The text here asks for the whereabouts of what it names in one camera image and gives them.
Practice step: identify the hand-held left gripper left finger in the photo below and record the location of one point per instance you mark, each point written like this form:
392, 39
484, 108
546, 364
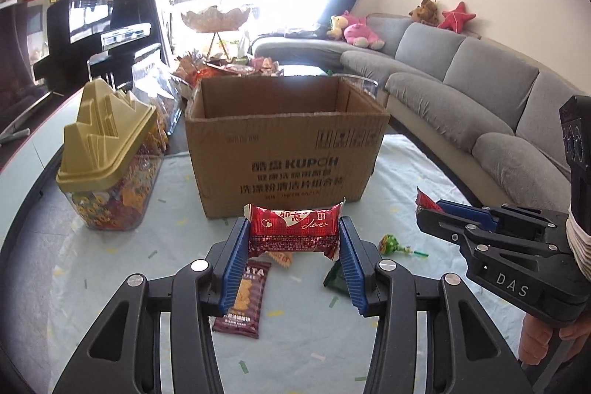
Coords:
235, 264

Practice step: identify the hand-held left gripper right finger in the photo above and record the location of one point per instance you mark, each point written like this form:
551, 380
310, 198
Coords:
353, 269

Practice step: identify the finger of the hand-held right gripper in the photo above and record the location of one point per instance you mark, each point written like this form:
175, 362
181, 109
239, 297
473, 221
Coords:
443, 225
461, 209

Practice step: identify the red triangular snack packet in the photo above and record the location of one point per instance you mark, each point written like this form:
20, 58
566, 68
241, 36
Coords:
425, 202

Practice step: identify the dark red heart-print snack packet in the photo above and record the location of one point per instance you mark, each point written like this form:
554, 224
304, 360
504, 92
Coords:
293, 232

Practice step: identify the brown cardboard box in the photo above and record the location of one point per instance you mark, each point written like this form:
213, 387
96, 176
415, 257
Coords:
286, 144

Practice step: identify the person's right hand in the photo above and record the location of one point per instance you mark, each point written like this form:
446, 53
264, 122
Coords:
533, 343

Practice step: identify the dark green snack packet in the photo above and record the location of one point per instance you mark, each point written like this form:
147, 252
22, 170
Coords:
336, 278

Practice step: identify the green lollipop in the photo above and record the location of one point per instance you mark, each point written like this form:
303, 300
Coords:
388, 245

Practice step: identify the brown biscuit packet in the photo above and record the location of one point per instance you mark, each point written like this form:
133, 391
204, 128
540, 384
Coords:
244, 306

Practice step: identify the beige snack packet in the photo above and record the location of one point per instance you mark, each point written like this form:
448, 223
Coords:
281, 259

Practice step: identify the grey sofa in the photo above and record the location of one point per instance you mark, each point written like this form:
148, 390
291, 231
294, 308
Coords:
461, 71

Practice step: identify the clear hexagonal snack jar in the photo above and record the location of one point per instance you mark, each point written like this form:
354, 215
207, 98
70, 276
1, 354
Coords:
364, 84

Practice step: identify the clear jar with gold lid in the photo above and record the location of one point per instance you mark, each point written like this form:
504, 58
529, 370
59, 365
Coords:
106, 135

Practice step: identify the clear snack bag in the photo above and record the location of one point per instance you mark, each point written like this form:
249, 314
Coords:
157, 98

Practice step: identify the pink star pillow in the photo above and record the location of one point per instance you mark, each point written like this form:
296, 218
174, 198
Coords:
455, 16

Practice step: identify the pile of snack packets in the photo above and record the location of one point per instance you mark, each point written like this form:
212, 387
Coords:
231, 68

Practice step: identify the brown plush toy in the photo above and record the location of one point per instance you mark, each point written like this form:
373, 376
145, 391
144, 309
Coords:
425, 13

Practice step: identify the pink plush toy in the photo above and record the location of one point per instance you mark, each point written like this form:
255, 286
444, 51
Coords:
362, 31

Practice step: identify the yellow plush toy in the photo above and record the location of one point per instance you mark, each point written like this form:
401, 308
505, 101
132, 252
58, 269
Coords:
337, 27

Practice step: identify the white television cabinet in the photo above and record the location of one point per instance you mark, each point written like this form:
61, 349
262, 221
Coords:
41, 144

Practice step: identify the shell-shaped bowl on stand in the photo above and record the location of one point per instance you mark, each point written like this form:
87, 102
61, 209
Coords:
214, 19

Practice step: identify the black piano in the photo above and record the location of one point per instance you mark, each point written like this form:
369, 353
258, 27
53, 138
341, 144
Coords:
87, 24

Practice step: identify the black television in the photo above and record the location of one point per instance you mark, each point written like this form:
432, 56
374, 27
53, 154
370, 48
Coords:
18, 66

